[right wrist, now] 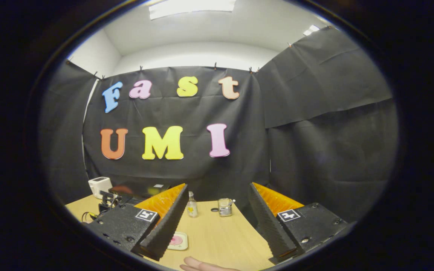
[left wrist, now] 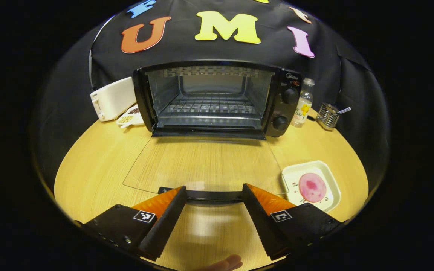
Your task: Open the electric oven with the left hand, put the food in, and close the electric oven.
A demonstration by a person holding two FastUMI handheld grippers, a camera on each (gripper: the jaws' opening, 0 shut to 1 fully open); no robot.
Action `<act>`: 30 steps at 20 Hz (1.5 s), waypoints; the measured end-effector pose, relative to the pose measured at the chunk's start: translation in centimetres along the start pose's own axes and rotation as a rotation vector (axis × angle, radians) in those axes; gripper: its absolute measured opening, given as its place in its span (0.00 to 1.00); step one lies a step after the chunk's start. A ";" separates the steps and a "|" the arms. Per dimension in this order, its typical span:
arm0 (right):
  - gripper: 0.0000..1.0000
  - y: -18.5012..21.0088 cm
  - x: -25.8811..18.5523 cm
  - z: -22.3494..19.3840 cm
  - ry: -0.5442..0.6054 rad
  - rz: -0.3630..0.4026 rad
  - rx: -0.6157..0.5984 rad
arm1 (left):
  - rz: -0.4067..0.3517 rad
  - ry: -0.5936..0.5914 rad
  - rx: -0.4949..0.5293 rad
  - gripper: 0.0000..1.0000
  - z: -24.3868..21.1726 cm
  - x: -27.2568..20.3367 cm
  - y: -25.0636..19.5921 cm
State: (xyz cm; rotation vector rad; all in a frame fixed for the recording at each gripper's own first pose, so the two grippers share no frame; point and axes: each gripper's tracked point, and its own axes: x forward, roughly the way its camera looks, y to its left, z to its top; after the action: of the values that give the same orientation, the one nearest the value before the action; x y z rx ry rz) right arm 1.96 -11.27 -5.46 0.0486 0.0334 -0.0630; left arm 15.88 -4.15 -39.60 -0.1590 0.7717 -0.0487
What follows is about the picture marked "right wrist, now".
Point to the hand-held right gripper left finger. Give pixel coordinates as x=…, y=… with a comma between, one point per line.
x=168, y=226

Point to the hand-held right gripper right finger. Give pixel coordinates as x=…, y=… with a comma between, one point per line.
x=268, y=226

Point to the pink round food slice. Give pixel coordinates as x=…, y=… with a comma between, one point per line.
x=176, y=240

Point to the cream square plate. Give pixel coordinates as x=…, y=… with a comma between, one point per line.
x=181, y=247

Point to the black electric oven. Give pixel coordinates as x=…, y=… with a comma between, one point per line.
x=153, y=190

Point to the white toaster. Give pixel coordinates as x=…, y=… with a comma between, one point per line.
x=99, y=186

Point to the clear drink bottle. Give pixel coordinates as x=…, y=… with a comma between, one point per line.
x=191, y=207

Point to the ceiling light panel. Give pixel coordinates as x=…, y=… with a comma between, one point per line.
x=311, y=30
x=192, y=7

